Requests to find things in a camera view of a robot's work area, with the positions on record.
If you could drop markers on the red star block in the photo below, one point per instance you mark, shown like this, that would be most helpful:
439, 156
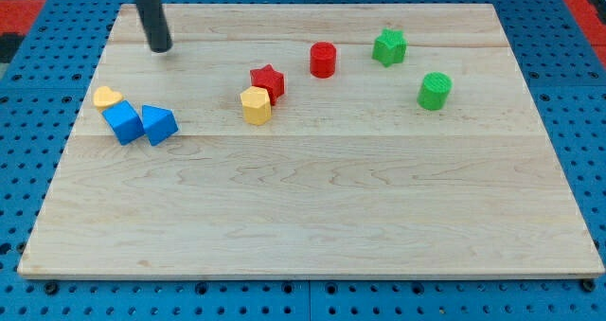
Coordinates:
268, 78

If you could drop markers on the red cylinder block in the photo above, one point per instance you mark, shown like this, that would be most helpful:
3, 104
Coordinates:
323, 60

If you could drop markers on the blue cube block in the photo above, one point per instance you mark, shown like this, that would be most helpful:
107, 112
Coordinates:
124, 122

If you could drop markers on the yellow hexagon block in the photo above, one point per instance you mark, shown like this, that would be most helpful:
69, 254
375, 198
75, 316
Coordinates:
256, 105

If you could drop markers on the wooden board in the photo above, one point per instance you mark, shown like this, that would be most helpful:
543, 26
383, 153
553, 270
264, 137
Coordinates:
349, 179

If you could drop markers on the blue triangle block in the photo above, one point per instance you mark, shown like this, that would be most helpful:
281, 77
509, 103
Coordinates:
158, 123

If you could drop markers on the green cylinder block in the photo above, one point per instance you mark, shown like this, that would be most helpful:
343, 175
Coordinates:
434, 90

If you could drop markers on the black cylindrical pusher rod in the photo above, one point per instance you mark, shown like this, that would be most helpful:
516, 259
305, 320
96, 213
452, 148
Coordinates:
152, 17

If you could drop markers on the yellow heart block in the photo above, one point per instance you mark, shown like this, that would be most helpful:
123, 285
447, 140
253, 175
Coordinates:
105, 97

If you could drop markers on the green star block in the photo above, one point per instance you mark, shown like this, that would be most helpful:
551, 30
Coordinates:
389, 47

